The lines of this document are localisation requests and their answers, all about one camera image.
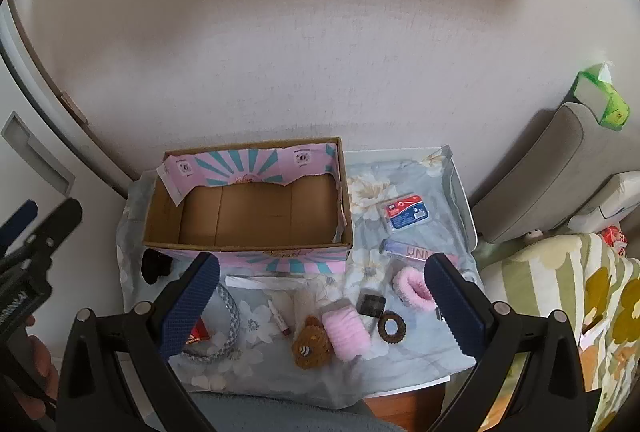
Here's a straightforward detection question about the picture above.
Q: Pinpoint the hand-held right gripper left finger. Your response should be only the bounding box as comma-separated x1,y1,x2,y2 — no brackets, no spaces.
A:
56,251,222,432

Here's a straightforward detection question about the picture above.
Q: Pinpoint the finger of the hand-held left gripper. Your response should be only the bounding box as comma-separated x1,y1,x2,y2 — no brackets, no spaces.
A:
0,199,39,258
22,198,83,263

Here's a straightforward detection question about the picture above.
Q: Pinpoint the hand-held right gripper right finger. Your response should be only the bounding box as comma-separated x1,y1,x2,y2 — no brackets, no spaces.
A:
424,253,603,432

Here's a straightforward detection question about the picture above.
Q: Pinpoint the red snack packet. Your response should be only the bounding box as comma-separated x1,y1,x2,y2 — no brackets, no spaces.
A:
185,317,211,345

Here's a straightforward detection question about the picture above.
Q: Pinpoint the clear glitter hair band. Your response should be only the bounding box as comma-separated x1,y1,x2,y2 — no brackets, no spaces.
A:
182,282,242,363

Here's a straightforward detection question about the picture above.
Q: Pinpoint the pink fluffy scrunchie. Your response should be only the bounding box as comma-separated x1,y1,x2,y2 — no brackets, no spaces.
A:
321,305,372,361
391,265,436,313

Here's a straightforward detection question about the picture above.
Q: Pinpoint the black hair claw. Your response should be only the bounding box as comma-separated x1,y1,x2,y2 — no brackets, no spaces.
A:
140,249,173,285

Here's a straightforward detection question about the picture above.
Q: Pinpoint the brown spiral hair tie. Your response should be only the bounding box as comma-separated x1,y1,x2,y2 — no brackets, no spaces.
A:
376,311,407,344

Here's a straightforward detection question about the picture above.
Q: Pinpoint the white packet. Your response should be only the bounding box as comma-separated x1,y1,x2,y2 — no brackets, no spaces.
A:
225,275,321,291

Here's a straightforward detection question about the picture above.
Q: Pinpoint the small black jar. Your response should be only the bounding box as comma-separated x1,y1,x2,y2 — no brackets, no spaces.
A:
359,293,387,319

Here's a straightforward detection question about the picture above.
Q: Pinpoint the red white lip balm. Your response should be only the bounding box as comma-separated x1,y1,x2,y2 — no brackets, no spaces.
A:
267,299,292,338

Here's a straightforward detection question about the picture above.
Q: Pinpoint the pink teal printed cardboard box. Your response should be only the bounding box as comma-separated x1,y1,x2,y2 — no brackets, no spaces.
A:
142,136,355,274

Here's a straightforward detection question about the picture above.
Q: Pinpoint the brown bear plush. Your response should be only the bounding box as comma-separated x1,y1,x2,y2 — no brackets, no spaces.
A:
292,316,333,370

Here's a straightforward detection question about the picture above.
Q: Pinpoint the person's left hand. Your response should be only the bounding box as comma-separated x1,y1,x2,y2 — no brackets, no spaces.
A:
0,315,63,423

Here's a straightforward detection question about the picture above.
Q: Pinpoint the purple pink flat packet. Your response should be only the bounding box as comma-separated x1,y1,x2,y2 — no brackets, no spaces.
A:
378,237,458,263

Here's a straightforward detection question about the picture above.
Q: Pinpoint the floral striped pillow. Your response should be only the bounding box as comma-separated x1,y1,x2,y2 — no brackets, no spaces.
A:
475,232,640,432

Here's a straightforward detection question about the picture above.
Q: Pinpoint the small white table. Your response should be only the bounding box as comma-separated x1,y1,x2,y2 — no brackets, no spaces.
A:
345,143,482,395

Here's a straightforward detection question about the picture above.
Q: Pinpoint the blue red plastic packet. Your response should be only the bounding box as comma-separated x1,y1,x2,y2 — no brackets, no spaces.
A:
382,193,431,233

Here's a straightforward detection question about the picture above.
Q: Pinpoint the brown wooden furniture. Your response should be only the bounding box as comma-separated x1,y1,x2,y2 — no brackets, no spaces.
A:
360,382,448,432

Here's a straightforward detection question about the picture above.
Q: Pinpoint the white sliding door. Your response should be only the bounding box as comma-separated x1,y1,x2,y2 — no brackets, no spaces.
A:
0,0,131,263

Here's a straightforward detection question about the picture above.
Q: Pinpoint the grey clothing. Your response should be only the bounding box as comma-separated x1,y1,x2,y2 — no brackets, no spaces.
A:
190,389,406,432

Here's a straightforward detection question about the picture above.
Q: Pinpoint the grey sofa cushion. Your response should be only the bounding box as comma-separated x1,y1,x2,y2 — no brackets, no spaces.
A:
470,102,631,245

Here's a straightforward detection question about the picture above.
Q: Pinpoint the red patterned packet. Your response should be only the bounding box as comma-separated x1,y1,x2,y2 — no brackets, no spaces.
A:
597,225,628,258

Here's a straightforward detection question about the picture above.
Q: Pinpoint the white pillow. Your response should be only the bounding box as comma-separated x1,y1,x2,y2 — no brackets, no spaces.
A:
567,171,640,233

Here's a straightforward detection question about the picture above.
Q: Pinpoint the green tissue packet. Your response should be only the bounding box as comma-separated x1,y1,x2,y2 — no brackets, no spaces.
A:
572,61,630,130

